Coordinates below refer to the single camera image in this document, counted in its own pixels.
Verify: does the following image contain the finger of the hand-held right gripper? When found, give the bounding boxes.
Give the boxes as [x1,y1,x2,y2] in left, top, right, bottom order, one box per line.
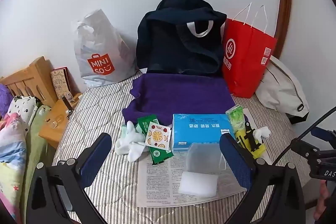
[310,126,336,142]
[289,138,336,161]

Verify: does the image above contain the white black-print pillow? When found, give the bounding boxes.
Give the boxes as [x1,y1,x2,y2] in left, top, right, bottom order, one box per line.
[7,95,38,125]

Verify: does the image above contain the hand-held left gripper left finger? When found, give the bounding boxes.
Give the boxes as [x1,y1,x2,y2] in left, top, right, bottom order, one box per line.
[26,132,113,224]

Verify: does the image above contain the white plastic shopping bag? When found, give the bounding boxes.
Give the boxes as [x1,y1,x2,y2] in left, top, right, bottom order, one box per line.
[71,9,137,88]

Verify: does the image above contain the green tissue packet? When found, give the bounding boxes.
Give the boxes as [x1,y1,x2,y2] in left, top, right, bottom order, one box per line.
[226,106,248,135]

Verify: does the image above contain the person's right hand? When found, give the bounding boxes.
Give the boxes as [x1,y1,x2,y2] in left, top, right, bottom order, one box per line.
[314,182,331,220]

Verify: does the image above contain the black cable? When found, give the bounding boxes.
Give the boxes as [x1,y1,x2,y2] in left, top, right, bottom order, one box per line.
[272,107,336,165]

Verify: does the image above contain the wooden door frame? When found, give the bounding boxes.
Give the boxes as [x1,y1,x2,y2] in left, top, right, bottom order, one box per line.
[276,0,293,59]

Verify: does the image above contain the white foam sponge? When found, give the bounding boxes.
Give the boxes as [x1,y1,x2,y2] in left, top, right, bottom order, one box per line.
[178,171,218,197]

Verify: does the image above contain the patterned book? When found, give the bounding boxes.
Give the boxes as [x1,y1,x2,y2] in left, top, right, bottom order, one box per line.
[50,67,72,100]

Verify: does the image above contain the white tissue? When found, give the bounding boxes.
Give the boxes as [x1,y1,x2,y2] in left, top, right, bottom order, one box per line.
[253,126,271,139]

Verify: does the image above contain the wooden headboard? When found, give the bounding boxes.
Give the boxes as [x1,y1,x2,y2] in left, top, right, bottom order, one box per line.
[0,56,59,109]

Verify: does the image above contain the clear plastic bag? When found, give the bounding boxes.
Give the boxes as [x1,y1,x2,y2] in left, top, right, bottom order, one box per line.
[185,143,227,173]

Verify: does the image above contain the navy fabric bag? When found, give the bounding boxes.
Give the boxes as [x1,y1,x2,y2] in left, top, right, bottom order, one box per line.
[136,0,227,76]

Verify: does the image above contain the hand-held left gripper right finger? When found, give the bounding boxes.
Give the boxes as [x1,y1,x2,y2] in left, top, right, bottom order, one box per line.
[219,132,306,224]

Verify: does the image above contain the fruit print packet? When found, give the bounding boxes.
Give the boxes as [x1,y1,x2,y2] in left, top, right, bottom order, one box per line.
[145,121,172,149]

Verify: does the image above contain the colourful printed blanket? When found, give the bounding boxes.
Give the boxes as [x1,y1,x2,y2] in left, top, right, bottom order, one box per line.
[0,112,30,224]

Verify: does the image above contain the yellow sports armband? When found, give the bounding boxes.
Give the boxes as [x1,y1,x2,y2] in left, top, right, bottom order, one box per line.
[234,122,265,159]

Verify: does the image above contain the clear glass object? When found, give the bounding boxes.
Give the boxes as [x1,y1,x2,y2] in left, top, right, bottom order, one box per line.
[45,114,66,130]

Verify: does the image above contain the blue tissue pack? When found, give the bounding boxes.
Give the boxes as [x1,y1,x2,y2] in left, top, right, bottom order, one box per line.
[172,113,233,152]

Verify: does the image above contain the white and mint gloves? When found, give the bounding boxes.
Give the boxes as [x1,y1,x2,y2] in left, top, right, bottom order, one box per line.
[115,120,147,163]

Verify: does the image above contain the white canvas bag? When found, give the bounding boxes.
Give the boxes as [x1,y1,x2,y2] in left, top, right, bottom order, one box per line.
[255,56,310,123]

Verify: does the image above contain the red paper bag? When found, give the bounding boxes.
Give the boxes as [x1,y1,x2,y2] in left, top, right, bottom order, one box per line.
[222,2,278,98]

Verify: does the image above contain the small dark object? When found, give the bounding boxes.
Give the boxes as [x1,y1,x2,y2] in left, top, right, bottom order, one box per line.
[62,97,74,115]

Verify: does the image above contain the newspaper sheet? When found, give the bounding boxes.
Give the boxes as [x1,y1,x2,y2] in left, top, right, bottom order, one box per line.
[136,153,248,207]

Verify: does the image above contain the purple towel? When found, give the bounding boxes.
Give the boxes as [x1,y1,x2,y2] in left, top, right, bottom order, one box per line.
[123,73,235,130]

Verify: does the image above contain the purple plush toy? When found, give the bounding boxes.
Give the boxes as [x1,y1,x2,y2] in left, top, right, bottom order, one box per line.
[0,84,13,119]

